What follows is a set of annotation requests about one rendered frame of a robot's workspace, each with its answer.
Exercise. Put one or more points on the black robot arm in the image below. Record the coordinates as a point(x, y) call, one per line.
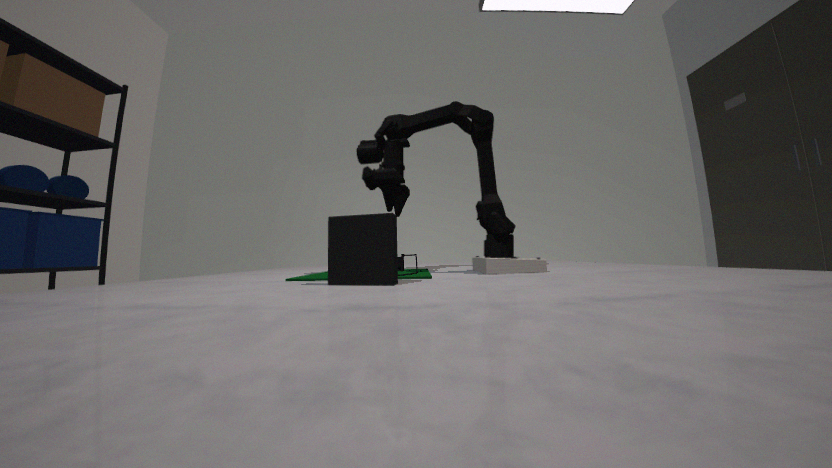
point(398, 128)

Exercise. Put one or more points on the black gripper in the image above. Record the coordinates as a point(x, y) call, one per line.
point(391, 177)

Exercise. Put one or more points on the green circuit board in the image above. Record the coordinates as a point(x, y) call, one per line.
point(422, 274)

